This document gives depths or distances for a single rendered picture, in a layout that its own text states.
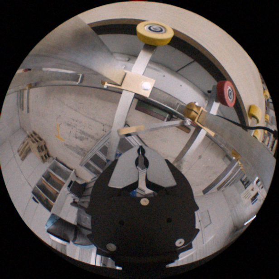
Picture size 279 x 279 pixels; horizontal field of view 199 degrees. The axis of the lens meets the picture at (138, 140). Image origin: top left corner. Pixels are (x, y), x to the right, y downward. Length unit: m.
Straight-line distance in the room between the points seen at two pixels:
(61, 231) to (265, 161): 0.58
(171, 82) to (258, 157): 0.45
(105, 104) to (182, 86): 0.94
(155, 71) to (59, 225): 0.85
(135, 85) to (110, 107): 0.95
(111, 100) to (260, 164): 1.19
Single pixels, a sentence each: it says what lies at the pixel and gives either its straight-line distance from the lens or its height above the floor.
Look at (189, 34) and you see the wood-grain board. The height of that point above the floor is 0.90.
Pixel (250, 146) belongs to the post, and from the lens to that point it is 0.16.
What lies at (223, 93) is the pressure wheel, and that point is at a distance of 0.27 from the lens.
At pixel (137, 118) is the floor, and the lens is 1.08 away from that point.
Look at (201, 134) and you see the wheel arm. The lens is 0.29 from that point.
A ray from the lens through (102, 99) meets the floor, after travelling 1.17.
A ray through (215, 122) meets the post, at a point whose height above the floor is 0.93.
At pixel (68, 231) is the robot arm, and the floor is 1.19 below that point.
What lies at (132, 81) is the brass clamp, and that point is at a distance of 0.21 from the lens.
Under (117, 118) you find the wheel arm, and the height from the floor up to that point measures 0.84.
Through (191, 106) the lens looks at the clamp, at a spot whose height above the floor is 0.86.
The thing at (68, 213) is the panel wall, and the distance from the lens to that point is 2.73.
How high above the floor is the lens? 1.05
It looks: 61 degrees down
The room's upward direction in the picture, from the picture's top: 176 degrees counter-clockwise
